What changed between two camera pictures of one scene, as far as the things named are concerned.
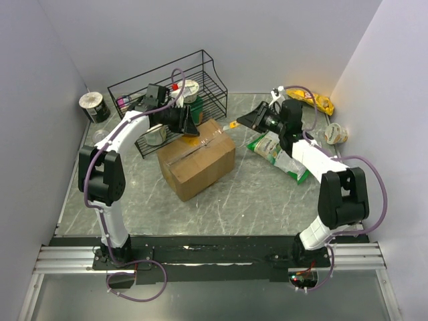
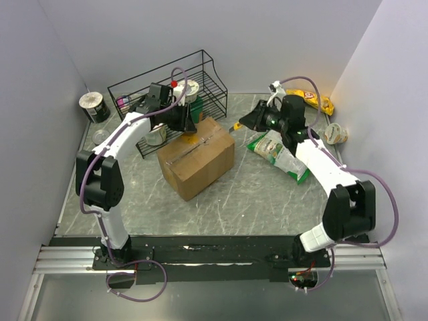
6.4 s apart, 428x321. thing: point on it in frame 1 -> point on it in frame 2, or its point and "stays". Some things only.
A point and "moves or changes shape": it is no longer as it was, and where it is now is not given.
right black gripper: (255, 120) stays
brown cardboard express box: (196, 164) stays
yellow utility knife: (232, 125) moves or changes shape
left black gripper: (190, 128) stays
